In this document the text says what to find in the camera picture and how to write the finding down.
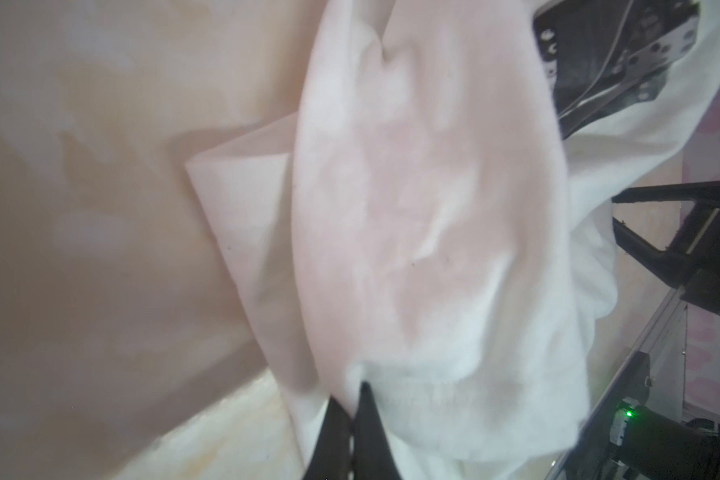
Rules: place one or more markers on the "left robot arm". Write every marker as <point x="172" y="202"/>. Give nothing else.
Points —
<point x="612" y="54"/>

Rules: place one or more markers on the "white patterned garment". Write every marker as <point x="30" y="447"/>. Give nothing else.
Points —
<point x="246" y="187"/>

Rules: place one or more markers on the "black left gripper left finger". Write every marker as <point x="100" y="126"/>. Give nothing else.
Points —
<point x="332" y="456"/>

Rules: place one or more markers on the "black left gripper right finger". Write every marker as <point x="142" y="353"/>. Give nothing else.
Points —
<point x="372" y="457"/>

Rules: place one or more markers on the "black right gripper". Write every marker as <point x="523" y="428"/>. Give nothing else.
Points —
<point x="696" y="265"/>

